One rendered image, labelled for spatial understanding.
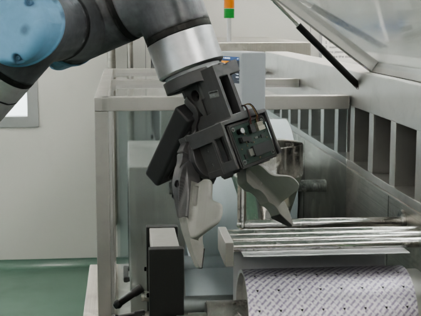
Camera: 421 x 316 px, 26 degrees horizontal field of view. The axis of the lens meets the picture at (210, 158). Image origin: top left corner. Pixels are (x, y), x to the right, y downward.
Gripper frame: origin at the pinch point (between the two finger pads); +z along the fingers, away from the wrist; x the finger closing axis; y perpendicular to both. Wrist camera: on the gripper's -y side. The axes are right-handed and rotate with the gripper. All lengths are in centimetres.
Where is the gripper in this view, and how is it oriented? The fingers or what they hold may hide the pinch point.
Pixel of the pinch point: (244, 249)
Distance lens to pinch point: 101.7
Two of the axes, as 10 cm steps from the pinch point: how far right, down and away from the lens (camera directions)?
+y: 6.3, -2.4, -7.4
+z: 3.4, 9.4, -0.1
